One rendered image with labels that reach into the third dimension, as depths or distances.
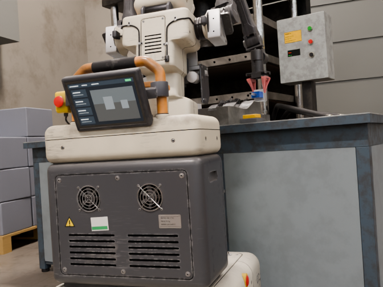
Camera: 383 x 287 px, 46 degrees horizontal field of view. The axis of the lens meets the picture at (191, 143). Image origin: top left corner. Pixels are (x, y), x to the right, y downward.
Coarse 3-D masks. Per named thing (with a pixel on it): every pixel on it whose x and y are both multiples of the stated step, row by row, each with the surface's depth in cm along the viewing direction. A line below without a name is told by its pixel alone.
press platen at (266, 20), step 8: (240, 24) 296; (264, 24) 300; (272, 24) 308; (240, 32) 317; (264, 32) 322; (272, 32) 324; (200, 40) 334; (232, 40) 341; (240, 40) 342; (264, 40) 348; (272, 40) 350; (216, 48) 366; (224, 48) 368; (232, 48) 370
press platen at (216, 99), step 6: (210, 96) 304; (216, 96) 302; (222, 96) 299; (228, 96) 297; (234, 96) 294; (240, 96) 292; (246, 96) 290; (270, 96) 298; (276, 96) 307; (282, 96) 316; (288, 96) 327; (294, 96) 338; (198, 102) 309; (210, 102) 304; (216, 102) 302; (294, 102) 341
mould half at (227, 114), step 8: (216, 104) 246; (232, 104) 237; (248, 104) 229; (256, 104) 234; (200, 112) 214; (208, 112) 212; (216, 112) 210; (224, 112) 208; (232, 112) 210; (240, 112) 217; (248, 112) 226; (256, 112) 234; (224, 120) 208; (232, 120) 209; (264, 120) 242
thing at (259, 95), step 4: (252, 92) 210; (256, 92) 209; (260, 92) 209; (252, 96) 210; (256, 96) 209; (260, 96) 209; (264, 96) 212; (256, 100) 213; (260, 100) 212; (264, 100) 212
